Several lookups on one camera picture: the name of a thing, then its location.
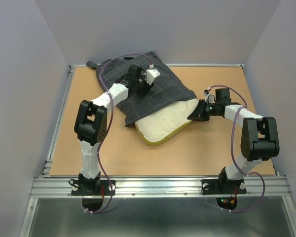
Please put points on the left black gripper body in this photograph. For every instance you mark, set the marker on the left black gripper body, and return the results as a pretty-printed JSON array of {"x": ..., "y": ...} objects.
[{"x": 143, "y": 88}]

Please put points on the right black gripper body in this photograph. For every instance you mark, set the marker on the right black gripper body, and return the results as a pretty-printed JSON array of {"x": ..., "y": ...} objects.
[{"x": 212, "y": 109}]

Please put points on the dark grey checked pillowcase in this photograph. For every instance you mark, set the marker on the dark grey checked pillowcase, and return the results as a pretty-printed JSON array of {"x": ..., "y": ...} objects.
[{"x": 166, "y": 90}]

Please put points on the white pillow yellow edge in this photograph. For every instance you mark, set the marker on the white pillow yellow edge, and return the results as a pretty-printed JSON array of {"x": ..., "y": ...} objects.
[{"x": 160, "y": 126}]

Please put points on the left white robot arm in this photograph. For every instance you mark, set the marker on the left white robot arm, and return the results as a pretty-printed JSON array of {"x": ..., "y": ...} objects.
[{"x": 91, "y": 124}]

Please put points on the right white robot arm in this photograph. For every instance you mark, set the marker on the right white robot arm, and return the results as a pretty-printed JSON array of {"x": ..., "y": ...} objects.
[{"x": 259, "y": 138}]

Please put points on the metal front panel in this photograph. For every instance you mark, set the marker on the metal front panel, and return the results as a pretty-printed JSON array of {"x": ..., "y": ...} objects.
[{"x": 159, "y": 217}]

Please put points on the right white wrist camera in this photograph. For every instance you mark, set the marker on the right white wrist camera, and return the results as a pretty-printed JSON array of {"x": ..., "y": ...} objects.
[{"x": 209, "y": 97}]

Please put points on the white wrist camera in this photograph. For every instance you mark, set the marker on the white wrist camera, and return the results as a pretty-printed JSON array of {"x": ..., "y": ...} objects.
[
  {"x": 209, "y": 97},
  {"x": 151, "y": 75}
]

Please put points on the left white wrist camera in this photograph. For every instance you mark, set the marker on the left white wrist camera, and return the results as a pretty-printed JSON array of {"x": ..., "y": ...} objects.
[{"x": 151, "y": 75}]

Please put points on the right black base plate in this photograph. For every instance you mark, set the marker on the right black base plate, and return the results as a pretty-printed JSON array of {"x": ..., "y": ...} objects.
[{"x": 214, "y": 187}]

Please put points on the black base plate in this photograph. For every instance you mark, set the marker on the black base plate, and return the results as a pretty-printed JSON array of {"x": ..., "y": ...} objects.
[
  {"x": 102, "y": 188},
  {"x": 214, "y": 187}
]

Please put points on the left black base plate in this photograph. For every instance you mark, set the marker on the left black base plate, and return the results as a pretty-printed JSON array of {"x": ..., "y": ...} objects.
[{"x": 102, "y": 188}]

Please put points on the aluminium frame rail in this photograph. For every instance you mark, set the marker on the aluminium frame rail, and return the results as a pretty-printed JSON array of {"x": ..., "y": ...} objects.
[{"x": 172, "y": 169}]

